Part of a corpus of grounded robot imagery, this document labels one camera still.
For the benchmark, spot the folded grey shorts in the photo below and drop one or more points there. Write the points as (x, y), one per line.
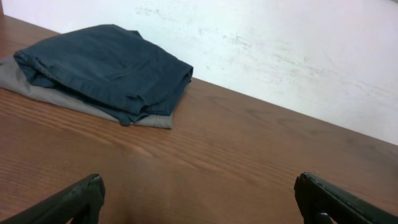
(13, 79)

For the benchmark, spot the navy blue shorts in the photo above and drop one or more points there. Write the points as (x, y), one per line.
(110, 68)

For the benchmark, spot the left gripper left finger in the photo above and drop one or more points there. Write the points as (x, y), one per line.
(80, 202)

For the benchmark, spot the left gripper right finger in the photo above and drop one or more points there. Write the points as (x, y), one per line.
(322, 202)

